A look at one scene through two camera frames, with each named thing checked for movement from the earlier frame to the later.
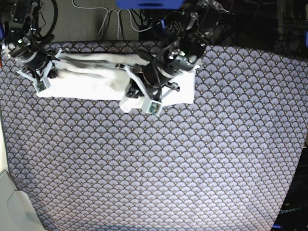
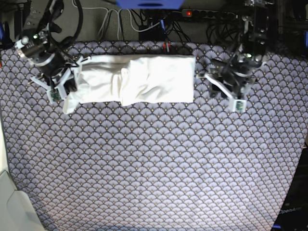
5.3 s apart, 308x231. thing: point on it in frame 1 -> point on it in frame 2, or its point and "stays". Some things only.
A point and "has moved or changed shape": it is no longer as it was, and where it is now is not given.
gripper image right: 155,77 -> 235,75
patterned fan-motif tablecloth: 226,162 stays
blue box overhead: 149,4 stays
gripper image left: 35,60 -> 53,63
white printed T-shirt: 102,76 has moved or changed shape
